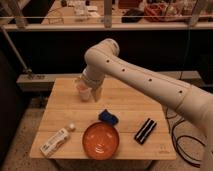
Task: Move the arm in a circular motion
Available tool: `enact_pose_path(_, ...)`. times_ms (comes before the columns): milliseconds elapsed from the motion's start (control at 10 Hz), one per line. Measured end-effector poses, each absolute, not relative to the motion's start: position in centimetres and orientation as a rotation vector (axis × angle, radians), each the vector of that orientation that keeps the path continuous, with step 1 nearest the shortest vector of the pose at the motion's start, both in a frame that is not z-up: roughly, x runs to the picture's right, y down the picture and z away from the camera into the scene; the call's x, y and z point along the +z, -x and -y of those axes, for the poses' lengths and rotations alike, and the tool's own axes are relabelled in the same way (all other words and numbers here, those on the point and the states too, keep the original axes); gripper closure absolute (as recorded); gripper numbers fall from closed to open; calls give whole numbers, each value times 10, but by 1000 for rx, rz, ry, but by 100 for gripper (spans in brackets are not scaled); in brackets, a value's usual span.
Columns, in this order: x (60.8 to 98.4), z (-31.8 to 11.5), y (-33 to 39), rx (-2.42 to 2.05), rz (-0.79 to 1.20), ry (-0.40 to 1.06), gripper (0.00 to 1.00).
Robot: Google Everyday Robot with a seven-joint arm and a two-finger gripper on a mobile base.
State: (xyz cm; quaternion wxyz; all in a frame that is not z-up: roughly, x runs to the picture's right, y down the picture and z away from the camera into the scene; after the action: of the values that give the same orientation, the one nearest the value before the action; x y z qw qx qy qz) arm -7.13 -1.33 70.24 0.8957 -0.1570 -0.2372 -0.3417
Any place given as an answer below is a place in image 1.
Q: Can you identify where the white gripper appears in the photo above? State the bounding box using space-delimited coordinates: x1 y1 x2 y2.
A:
81 67 105 102

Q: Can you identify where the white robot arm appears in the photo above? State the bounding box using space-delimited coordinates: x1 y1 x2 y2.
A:
81 39 213 171

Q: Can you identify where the translucent plastic cup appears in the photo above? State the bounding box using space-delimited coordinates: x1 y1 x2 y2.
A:
76 78 91 101

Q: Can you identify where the blue crumpled cloth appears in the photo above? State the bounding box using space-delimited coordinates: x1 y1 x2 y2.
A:
98 109 118 125

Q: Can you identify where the orange bowl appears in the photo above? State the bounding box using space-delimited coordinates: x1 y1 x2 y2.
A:
82 122 119 160

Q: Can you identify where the black white striped block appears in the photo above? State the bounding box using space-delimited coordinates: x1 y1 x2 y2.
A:
134 118 157 145

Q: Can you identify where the white plastic bottle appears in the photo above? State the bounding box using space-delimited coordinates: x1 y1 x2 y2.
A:
40 123 75 157

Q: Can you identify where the black object on shelf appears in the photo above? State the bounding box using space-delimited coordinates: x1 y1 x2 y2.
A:
121 9 144 23

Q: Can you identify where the red object on shelf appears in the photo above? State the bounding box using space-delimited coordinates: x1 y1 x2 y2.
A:
144 3 181 22

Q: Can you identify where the grey wall ledge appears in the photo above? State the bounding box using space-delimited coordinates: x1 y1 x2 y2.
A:
16 70 213 93

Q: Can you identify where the metal frame rail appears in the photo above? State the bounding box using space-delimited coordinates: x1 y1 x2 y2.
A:
0 0 213 31

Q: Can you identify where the black floor cable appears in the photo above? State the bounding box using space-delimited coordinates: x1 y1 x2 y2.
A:
164 105 208 169

